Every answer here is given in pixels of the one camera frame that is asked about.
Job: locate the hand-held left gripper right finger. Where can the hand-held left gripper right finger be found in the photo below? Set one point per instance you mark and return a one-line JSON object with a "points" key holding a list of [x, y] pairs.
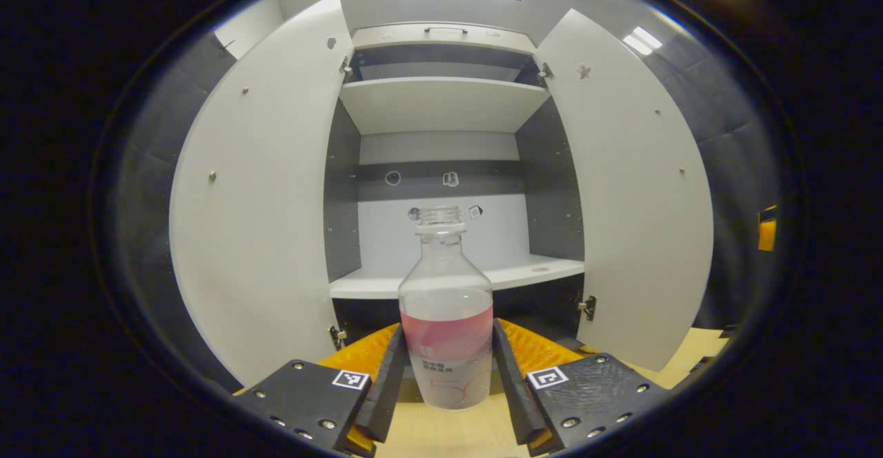
{"points": [[514, 396]]}

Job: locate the grey cabinet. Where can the grey cabinet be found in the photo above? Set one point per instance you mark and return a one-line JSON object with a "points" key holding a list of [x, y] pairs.
{"points": [[441, 103]]}

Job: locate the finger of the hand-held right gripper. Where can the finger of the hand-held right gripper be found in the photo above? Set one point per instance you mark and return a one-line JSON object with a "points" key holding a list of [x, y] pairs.
{"points": [[767, 234]]}

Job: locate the small ceiling light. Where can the small ceiling light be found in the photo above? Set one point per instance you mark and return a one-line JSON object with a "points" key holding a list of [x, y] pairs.
{"points": [[642, 41]]}

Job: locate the clear bottle with pink label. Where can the clear bottle with pink label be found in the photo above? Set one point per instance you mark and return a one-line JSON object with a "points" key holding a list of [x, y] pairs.
{"points": [[446, 292]]}

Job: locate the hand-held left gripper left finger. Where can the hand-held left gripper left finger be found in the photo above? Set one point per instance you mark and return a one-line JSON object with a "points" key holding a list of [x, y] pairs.
{"points": [[383, 396]]}

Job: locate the grey cabinet door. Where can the grey cabinet door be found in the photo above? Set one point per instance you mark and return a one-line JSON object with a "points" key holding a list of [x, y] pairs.
{"points": [[635, 203], [262, 203]]}

